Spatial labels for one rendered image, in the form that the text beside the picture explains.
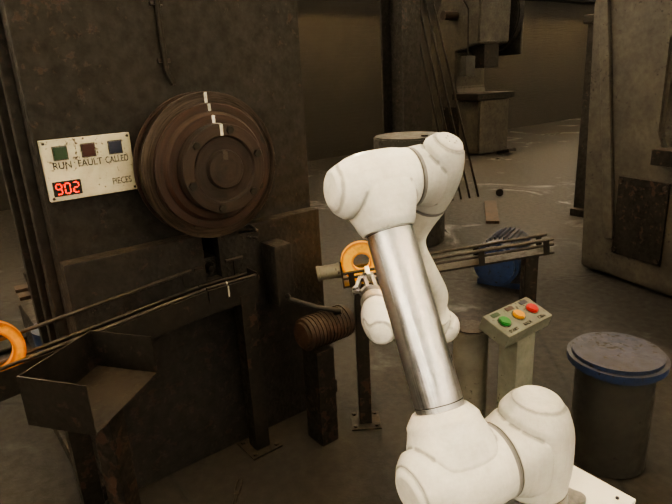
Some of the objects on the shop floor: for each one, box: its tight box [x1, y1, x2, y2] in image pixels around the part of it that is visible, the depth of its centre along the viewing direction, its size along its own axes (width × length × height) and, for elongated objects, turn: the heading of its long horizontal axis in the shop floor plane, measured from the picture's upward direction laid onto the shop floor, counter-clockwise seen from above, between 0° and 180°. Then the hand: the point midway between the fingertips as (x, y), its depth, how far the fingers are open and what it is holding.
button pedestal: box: [479, 297, 552, 408], centre depth 192 cm, size 16×24×62 cm, turn 137°
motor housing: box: [294, 304, 355, 446], centre depth 219 cm, size 13×22×54 cm, turn 137°
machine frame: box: [0, 0, 337, 501], centre depth 224 cm, size 73×108×176 cm
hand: (367, 273), depth 196 cm, fingers closed
